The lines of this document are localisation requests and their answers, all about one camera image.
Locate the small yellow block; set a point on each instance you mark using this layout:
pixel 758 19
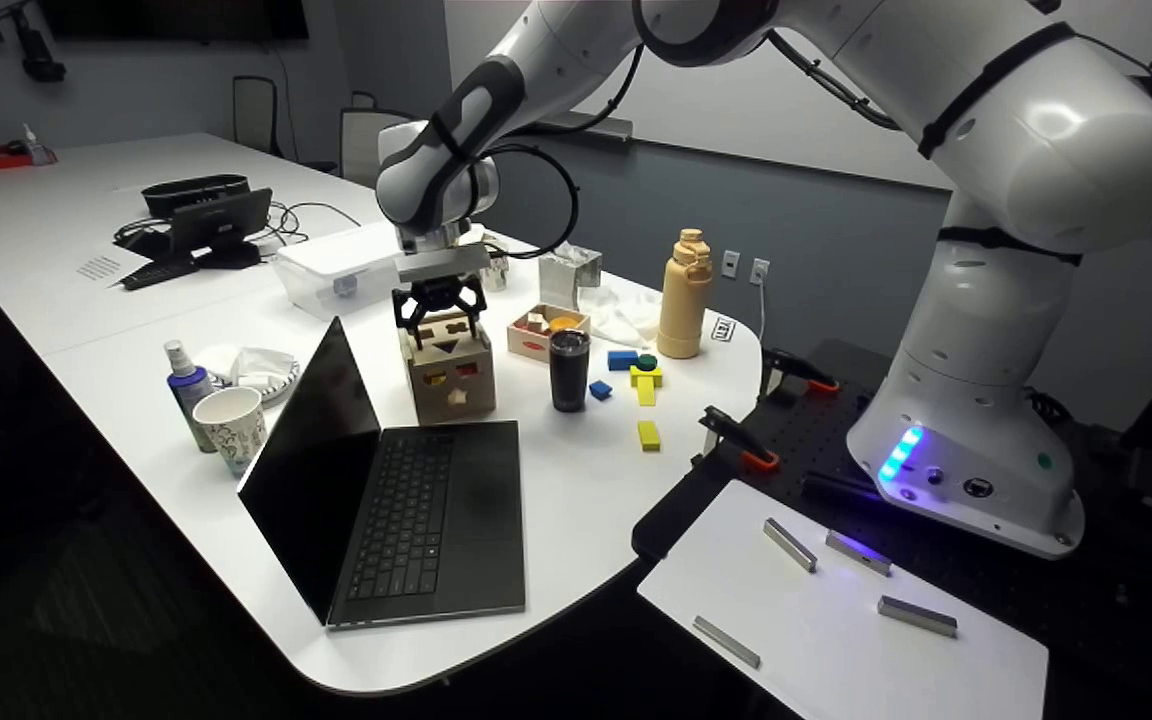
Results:
pixel 651 439

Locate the white board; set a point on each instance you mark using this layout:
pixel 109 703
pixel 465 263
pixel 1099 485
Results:
pixel 843 640

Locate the white wall outlet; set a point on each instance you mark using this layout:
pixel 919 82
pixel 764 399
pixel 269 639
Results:
pixel 731 263
pixel 763 270

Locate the dark office chair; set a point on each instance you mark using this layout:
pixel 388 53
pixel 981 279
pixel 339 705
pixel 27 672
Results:
pixel 254 114

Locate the brown cardboard box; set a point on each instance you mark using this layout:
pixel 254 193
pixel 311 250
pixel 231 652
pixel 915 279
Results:
pixel 455 386

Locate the small blue block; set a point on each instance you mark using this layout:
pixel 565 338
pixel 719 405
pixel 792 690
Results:
pixel 600 389

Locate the black laptop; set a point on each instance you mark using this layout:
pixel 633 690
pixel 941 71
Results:
pixel 400 520

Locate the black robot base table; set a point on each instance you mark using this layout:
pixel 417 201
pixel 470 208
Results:
pixel 1121 626

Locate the patterned white mug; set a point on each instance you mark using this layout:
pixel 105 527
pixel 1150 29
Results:
pixel 232 428

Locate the wooden lid with shape holes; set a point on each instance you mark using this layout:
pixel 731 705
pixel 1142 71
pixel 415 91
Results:
pixel 450 331

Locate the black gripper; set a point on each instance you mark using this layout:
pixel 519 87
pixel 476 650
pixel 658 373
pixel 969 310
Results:
pixel 441 287

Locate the black tumbler cup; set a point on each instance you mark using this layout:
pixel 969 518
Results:
pixel 568 373

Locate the white crumpled tissue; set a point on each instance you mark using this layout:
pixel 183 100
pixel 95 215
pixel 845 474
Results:
pixel 620 318

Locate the black clamp orange tips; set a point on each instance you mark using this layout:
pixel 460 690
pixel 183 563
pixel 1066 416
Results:
pixel 802 373
pixel 738 441

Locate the white plastic container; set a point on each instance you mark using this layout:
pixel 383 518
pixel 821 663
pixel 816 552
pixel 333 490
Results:
pixel 333 267

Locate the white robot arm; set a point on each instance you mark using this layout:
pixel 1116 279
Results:
pixel 1042 160

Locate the blue spray bottle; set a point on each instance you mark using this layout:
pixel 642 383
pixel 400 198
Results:
pixel 186 386

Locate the clear crumpled plastic wrap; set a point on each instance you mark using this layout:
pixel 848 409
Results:
pixel 267 369

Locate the green block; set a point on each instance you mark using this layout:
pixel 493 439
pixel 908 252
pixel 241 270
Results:
pixel 645 360

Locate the small wooden toy tray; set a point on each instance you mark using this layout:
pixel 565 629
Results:
pixel 541 331

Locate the tan bottle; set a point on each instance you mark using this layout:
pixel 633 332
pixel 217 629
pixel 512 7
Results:
pixel 684 303

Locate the blue rectangular block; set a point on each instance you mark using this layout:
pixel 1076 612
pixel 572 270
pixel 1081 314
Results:
pixel 620 360

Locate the black oblong case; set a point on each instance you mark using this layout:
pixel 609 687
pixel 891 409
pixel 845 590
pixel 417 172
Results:
pixel 195 193

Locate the grey metal bar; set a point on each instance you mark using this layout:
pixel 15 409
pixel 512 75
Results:
pixel 919 617
pixel 859 552
pixel 726 640
pixel 791 547

